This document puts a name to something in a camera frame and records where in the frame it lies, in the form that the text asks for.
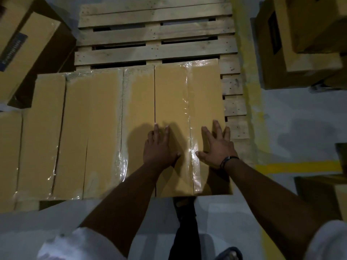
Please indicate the person's left middle finger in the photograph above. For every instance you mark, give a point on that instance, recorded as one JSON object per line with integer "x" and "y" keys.
{"x": 156, "y": 131}

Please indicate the cardboard box with blue label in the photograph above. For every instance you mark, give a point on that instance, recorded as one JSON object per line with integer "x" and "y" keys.
{"x": 19, "y": 45}

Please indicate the person's left thumb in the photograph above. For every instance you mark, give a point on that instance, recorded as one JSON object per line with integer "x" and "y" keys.
{"x": 176, "y": 155}

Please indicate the white shirt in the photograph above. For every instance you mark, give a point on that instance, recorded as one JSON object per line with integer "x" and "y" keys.
{"x": 81, "y": 246}

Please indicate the black trouser leg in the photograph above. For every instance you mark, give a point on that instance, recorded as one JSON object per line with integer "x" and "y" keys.
{"x": 184, "y": 238}

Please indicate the wooden pallet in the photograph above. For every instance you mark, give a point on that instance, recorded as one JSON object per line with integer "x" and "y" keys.
{"x": 151, "y": 32}

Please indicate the person's left hand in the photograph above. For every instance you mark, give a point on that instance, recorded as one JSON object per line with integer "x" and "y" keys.
{"x": 158, "y": 152}

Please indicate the person's right thumb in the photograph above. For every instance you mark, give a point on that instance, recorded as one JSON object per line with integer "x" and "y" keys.
{"x": 202, "y": 154}

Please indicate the person's right middle finger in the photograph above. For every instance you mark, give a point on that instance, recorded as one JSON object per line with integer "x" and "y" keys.
{"x": 217, "y": 129}

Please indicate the black wristband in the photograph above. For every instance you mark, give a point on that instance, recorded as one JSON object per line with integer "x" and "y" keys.
{"x": 226, "y": 160}

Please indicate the cardboard box with dark label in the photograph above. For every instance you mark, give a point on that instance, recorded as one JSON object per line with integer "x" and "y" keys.
{"x": 273, "y": 62}

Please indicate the person's right hand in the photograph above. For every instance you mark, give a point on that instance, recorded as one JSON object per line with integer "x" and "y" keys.
{"x": 219, "y": 150}

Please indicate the person's right forearm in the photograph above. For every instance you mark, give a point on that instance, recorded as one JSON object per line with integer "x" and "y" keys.
{"x": 271, "y": 194}

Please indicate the taped brown cardboard box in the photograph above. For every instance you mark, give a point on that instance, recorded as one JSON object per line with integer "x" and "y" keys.
{"x": 173, "y": 94}
{"x": 92, "y": 119}
{"x": 43, "y": 127}

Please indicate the narrow brown cardboard box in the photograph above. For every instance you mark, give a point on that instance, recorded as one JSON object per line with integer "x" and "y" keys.
{"x": 139, "y": 105}

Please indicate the person's left forearm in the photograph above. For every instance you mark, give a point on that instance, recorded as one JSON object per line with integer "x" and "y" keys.
{"x": 127, "y": 197}

